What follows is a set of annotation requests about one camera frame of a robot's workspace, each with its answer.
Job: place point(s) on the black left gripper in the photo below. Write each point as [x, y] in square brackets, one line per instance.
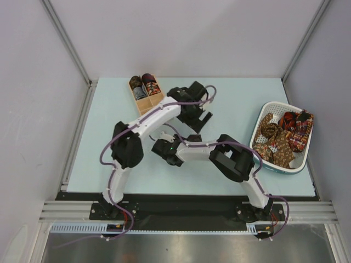
[194, 123]

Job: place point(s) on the dark paisley tie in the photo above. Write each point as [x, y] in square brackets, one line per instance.
[195, 138]

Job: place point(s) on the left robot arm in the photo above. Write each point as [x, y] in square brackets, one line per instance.
[125, 150]

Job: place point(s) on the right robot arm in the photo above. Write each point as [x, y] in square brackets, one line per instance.
[233, 159]

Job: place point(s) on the red black rolled tie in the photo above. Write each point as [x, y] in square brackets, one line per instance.
[152, 88]

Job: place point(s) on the brown patterned tie in basket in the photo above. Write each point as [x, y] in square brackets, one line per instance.
[271, 143]

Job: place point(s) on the wooden compartment box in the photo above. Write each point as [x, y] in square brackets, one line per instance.
[146, 91]

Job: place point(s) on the navy red rolled tie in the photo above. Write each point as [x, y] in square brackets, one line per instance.
[148, 78]

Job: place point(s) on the grey blue rolled tie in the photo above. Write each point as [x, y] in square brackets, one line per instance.
[139, 93]

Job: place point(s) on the white teal plastic basket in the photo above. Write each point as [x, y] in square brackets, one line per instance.
[278, 109]

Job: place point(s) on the orange black tie in basket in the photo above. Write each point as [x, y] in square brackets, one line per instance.
[288, 121]

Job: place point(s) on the brown rolled tie in box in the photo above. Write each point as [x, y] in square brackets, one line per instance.
[135, 82]

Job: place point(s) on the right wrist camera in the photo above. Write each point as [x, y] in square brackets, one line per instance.
[167, 137]

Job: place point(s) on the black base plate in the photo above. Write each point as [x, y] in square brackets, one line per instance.
[174, 208]

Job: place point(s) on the white cable duct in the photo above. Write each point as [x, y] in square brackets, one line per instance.
[154, 226]

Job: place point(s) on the aluminium frame rail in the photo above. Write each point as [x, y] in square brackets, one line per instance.
[66, 40]

